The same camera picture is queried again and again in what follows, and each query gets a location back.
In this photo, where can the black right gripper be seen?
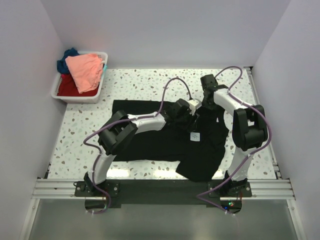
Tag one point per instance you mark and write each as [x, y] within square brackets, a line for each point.
[204, 102]

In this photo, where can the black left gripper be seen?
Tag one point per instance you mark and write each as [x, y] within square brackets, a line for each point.
[192, 120]

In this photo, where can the black t shirt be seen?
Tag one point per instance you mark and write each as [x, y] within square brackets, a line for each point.
[198, 159]

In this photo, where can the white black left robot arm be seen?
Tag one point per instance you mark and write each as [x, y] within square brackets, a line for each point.
[119, 131]

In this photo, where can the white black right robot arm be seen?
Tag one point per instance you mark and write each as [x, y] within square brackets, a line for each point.
[249, 129]

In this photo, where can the white plastic laundry basket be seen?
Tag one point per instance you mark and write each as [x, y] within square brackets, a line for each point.
[79, 100]

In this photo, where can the teal t shirt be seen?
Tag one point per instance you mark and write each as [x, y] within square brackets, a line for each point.
[105, 67]

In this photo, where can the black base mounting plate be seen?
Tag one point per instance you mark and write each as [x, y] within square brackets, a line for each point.
[200, 199]

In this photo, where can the salmon pink t shirt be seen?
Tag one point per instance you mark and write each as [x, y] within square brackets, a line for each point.
[86, 71]

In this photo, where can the red t shirt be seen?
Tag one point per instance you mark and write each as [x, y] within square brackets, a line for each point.
[68, 88]

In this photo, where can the blue t shirt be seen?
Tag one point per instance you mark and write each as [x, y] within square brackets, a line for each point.
[61, 64]

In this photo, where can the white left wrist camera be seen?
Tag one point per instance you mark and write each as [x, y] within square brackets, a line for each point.
[194, 104]

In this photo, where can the aluminium right side rail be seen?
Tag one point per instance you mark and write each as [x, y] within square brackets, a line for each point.
[268, 145]

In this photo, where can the aluminium front rail frame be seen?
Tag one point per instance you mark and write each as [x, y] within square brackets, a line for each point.
[256, 189]

